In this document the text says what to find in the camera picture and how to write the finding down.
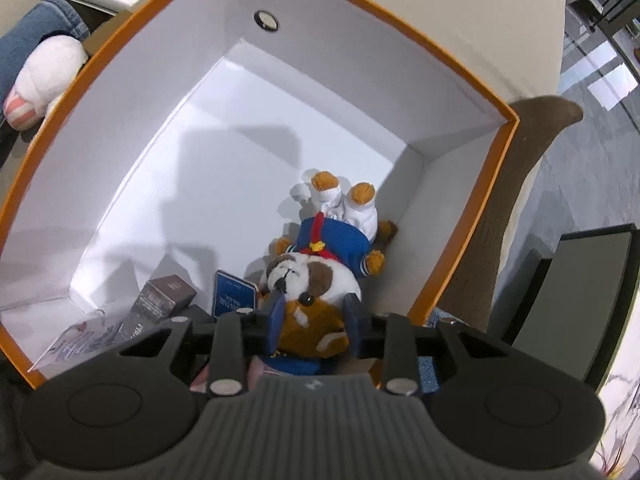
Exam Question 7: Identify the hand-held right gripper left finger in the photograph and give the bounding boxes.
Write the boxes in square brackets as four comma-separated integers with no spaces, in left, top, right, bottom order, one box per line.
[118,293,287,397]

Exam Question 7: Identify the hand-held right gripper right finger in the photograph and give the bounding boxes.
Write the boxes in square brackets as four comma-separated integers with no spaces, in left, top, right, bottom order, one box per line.
[343,292,502,396]

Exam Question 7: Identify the small blue box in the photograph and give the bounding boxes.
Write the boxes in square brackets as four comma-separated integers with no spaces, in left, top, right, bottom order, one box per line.
[212,270,261,319]

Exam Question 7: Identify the plush dog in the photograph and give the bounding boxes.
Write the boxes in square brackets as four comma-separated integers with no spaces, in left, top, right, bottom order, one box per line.
[257,169,401,377]

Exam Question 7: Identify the dark brown small box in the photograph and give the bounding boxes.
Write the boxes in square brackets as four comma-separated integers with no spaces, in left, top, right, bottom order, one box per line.
[117,275,197,347]

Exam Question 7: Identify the orange box with white inside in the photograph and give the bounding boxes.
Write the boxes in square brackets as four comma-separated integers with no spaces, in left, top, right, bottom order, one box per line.
[0,0,521,392]

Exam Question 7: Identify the printed plastic packet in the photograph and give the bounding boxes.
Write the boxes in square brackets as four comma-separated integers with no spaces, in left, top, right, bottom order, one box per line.
[27,309,132,374]

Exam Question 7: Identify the person's right leg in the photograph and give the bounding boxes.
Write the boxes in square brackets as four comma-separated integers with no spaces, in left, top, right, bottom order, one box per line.
[370,95,584,394]

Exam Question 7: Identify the marble coffee table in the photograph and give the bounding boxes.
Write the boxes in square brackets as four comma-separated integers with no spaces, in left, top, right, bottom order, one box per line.
[594,340,640,480]

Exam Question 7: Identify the brown cardboard box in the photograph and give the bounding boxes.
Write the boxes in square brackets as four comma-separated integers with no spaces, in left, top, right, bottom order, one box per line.
[82,10,132,57]

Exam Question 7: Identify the white plush toy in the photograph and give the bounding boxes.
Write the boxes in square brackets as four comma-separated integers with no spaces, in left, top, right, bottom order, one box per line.
[4,37,87,132]

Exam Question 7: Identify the black metal shelf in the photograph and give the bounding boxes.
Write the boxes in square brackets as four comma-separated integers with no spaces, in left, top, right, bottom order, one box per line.
[565,0,640,62]

